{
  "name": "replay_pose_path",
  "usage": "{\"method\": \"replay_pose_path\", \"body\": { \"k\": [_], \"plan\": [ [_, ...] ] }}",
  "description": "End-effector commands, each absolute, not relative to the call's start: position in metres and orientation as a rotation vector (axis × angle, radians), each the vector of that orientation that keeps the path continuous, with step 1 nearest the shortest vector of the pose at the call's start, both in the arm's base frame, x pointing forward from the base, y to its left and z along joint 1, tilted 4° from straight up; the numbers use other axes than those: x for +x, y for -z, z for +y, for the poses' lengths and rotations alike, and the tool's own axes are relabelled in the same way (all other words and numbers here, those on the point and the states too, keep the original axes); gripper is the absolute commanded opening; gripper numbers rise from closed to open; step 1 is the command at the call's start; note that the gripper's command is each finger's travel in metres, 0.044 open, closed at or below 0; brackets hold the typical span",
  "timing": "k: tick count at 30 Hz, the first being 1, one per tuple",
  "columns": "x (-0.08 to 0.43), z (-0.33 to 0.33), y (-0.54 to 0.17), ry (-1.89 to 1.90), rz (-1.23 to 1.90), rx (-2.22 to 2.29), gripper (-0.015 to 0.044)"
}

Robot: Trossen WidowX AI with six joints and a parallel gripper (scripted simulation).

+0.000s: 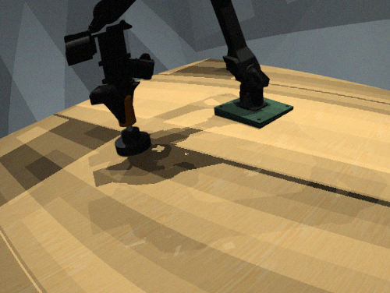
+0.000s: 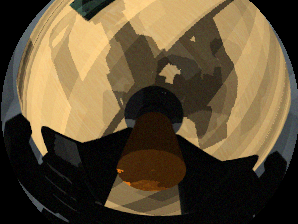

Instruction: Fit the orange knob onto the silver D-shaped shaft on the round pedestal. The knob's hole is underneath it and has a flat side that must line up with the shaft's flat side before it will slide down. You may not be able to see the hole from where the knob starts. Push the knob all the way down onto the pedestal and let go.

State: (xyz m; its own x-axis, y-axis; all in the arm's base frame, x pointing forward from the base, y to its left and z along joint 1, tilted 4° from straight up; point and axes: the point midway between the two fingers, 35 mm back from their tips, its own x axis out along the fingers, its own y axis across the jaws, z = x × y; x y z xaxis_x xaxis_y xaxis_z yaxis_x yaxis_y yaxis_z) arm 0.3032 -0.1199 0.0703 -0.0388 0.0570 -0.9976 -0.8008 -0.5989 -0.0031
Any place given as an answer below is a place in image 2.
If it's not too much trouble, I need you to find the black round pedestal with silver shaft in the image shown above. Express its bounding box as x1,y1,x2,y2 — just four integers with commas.
124,85,184,133

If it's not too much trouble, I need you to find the orange tapered knob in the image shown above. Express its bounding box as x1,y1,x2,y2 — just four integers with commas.
116,112,186,190

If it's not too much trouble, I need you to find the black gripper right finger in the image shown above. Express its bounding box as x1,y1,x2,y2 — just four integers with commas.
176,135,259,214

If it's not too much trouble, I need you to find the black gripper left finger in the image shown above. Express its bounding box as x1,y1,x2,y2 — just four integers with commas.
41,125,132,205

